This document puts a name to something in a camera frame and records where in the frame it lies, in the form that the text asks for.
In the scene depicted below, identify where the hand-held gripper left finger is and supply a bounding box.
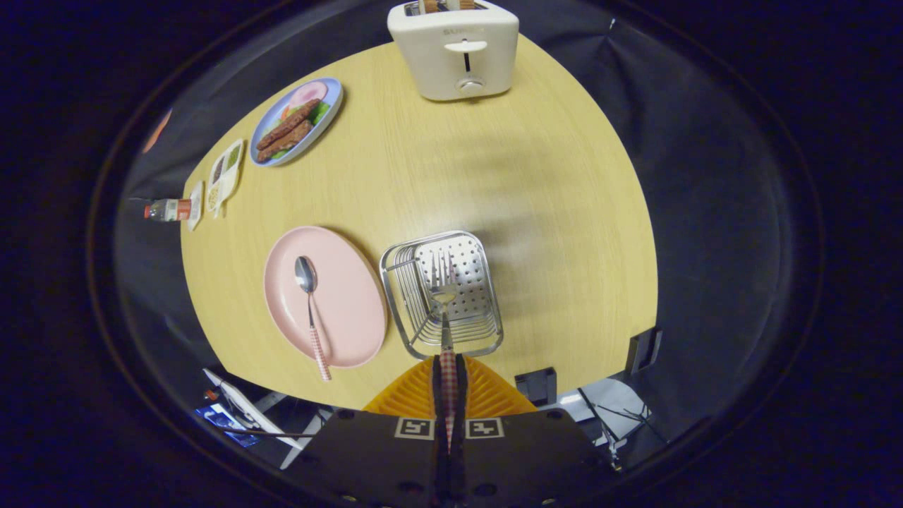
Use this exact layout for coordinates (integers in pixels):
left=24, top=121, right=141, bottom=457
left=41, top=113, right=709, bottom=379
left=300, top=355, right=452, bottom=508

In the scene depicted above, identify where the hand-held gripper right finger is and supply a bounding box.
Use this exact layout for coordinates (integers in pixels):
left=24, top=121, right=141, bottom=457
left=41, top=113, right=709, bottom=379
left=455, top=355, right=611, bottom=508

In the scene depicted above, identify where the fork with red checked handle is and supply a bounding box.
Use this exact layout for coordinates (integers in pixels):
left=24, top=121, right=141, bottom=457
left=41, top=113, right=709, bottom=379
left=429, top=250, right=459, bottom=452

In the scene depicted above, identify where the spoon with red checked handle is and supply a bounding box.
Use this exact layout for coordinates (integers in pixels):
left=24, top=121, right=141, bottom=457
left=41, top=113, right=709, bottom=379
left=294, top=255, right=332, bottom=382

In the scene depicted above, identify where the black table clamp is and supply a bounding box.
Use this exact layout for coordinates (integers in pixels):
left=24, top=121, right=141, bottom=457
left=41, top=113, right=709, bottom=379
left=626, top=327, right=664, bottom=375
left=515, top=367, right=558, bottom=406

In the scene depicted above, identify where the pink plate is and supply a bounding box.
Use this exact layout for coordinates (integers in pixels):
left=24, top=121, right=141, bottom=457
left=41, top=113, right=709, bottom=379
left=264, top=226, right=388, bottom=369

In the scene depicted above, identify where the white flat board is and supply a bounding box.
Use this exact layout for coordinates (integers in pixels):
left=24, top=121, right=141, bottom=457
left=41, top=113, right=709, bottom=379
left=203, top=367, right=311, bottom=452

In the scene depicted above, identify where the blue lit screen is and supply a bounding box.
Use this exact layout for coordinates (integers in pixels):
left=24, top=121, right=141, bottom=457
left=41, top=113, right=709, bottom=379
left=194, top=404, right=260, bottom=449

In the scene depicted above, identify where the brown sausage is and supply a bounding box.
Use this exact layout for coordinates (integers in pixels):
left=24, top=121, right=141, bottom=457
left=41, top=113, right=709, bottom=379
left=256, top=99, right=322, bottom=150
left=255, top=121, right=313, bottom=163

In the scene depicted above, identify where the white divided seasoning tray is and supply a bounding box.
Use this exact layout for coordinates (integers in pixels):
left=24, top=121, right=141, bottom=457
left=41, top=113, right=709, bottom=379
left=206, top=139, right=245, bottom=218

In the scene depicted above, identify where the blue food plate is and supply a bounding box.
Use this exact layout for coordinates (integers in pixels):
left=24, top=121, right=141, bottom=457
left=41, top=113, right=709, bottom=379
left=249, top=76, right=344, bottom=167

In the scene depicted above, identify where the clear bottle with red label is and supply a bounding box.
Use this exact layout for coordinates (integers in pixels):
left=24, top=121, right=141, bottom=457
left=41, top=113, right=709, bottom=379
left=129, top=198, right=193, bottom=223

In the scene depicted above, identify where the pink ham slice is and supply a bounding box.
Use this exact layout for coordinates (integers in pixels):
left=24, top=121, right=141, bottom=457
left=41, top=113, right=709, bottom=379
left=288, top=81, right=329, bottom=108

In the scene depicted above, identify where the white toaster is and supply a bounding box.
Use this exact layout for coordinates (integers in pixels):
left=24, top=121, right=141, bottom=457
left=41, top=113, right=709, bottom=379
left=387, top=0, right=520, bottom=102

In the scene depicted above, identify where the metal wire basket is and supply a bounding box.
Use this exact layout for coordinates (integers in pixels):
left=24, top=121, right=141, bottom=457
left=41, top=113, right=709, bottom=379
left=380, top=231, right=504, bottom=361

